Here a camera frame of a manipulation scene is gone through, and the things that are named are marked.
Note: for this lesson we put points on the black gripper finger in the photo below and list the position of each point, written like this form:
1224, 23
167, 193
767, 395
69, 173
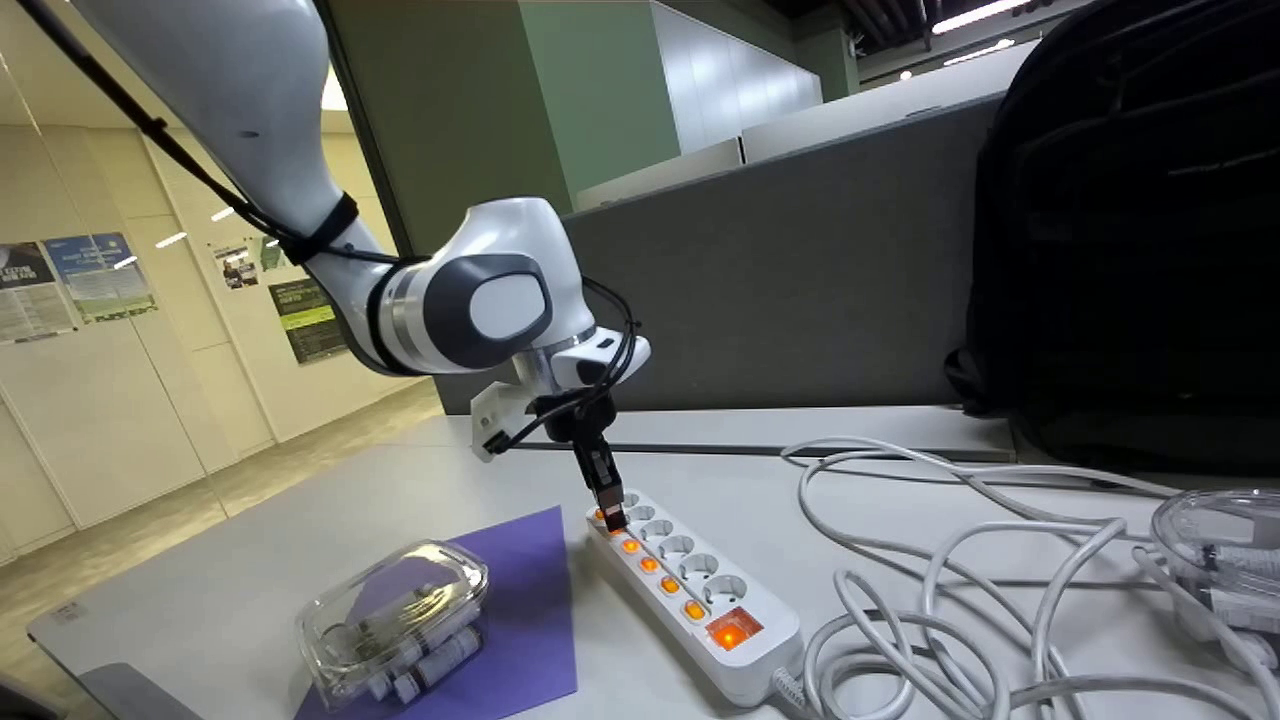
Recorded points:
598, 483
613, 483

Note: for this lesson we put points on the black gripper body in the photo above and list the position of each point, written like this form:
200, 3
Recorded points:
580, 422

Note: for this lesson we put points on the white six-socket power strip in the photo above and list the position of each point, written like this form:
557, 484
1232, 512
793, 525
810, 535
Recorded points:
694, 587

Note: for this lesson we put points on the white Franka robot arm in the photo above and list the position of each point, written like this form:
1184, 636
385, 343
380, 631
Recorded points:
264, 106

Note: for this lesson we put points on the purple paper sheet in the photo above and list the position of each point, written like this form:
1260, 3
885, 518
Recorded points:
527, 601

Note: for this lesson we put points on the white tube with dark cap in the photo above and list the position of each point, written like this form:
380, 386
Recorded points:
448, 658
407, 686
448, 621

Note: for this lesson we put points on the clear plastic container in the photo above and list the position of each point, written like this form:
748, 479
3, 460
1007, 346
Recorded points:
400, 587

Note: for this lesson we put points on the grey desk partition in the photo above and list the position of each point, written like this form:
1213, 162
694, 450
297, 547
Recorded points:
801, 265

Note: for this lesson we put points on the green pillar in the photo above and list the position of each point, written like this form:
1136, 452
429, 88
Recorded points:
601, 82

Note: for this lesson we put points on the ceiling light strip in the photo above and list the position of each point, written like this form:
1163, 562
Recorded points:
980, 12

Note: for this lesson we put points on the black backpack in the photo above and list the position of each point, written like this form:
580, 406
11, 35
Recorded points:
1135, 240

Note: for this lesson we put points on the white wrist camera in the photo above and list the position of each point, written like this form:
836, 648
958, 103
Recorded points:
496, 418

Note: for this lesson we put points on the dark wall poster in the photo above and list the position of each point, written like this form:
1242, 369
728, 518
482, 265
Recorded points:
311, 324

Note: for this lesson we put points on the small wall notice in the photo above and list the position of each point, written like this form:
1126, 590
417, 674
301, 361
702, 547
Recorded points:
239, 265

